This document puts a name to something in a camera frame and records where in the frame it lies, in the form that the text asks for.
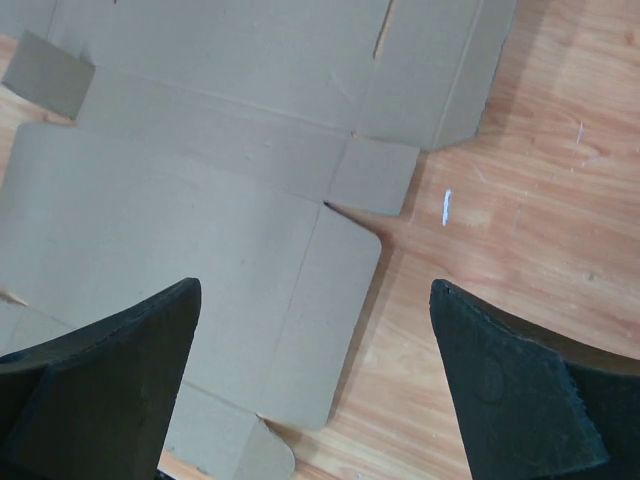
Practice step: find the brown cardboard box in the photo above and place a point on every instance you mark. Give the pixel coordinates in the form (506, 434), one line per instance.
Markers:
(220, 140)

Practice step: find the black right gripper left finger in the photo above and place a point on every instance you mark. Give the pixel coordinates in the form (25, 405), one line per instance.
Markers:
(96, 403)

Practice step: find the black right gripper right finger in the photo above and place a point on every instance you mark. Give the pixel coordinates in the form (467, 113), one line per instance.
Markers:
(531, 403)

